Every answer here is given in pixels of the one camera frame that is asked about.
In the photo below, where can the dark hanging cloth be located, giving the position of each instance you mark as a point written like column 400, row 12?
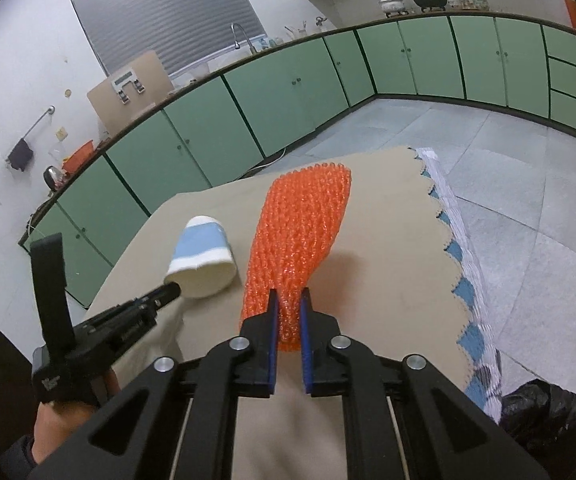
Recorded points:
column 20, row 155

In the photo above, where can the white cooking pot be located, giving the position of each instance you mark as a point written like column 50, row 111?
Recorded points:
column 394, row 5

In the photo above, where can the orange basket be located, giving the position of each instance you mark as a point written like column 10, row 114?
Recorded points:
column 80, row 156

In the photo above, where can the small metal teapot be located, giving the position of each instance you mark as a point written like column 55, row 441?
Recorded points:
column 321, row 22

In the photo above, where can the grey window blind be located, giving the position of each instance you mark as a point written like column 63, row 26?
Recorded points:
column 168, row 10

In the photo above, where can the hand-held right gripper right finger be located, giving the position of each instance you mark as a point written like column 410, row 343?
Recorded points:
column 307, row 360

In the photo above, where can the metal faucet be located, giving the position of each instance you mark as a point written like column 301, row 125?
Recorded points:
column 240, row 35

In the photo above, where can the cardboard panel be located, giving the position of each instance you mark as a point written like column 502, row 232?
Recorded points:
column 155, row 67

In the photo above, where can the metal towel rail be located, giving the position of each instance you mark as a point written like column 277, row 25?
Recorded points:
column 37, row 124

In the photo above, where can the blue and white cloth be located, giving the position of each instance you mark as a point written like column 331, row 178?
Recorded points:
column 473, row 312

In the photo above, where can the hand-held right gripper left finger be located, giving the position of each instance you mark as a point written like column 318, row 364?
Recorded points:
column 270, row 355

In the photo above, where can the yellowed wall outlet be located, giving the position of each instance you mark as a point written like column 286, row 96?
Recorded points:
column 61, row 134

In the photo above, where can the beige tablecloth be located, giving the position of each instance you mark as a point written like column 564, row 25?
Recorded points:
column 393, row 270

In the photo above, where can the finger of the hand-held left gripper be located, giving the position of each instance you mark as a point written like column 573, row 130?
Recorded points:
column 133, row 307
column 50, row 285

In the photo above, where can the white and blue paper cup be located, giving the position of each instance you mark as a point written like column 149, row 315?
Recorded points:
column 203, row 260

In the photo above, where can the person's left hand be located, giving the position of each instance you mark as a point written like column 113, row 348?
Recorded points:
column 63, row 425

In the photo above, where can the orange bubble wrap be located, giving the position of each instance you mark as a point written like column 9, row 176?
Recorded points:
column 298, row 225

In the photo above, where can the black wok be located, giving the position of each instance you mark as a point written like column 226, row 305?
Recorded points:
column 430, row 2

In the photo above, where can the row of small jars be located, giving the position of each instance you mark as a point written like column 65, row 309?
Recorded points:
column 468, row 2

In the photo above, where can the green base cabinets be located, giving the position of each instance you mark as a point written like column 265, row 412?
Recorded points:
column 293, row 80

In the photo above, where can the steel electric kettle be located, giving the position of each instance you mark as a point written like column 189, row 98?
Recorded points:
column 54, row 178

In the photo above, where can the black trash bag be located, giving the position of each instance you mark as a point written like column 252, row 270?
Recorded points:
column 543, row 415

